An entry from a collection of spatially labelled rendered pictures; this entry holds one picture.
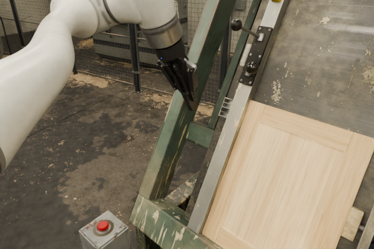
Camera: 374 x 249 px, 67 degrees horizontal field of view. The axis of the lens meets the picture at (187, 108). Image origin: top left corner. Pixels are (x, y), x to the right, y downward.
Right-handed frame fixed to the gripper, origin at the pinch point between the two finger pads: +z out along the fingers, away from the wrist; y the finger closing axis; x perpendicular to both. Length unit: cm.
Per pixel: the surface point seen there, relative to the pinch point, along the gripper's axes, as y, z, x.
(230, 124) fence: -4.9, 18.3, -8.1
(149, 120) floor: 186, 177, -91
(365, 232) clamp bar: -48, 24, 7
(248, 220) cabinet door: -19.0, 36.0, 13.3
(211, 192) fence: -5.2, 32.0, 11.4
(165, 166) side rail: 18.2, 33.6, 9.0
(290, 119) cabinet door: -23.1, 16.1, -14.3
